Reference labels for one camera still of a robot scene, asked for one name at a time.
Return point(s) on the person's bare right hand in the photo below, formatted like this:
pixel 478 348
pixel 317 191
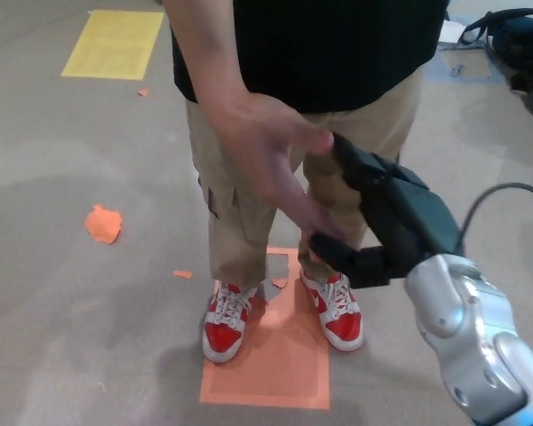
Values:
pixel 266 142

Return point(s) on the khaki cargo trousers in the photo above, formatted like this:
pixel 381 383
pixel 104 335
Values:
pixel 235 213

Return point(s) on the orange paper sheet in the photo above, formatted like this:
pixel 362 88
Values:
pixel 271 377

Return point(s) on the red and white sneaker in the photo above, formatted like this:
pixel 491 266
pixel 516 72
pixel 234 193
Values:
pixel 222 337
pixel 344 326

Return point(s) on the dark blue backpack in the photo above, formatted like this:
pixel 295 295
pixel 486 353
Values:
pixel 522 40

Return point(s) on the small orange paper scrap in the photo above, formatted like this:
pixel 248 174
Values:
pixel 183 274
pixel 143 92

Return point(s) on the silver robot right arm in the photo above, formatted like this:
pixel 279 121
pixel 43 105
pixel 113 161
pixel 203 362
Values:
pixel 471 337

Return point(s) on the yellow paper sheet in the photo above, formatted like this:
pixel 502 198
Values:
pixel 113 44

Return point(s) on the white paper sheet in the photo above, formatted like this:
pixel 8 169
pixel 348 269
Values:
pixel 448 33

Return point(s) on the person's bare right forearm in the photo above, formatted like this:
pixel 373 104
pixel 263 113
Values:
pixel 204 57

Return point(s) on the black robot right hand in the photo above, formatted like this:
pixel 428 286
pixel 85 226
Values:
pixel 408 213

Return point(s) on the crumpled orange paper piece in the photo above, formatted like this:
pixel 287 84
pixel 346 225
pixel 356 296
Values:
pixel 103 224

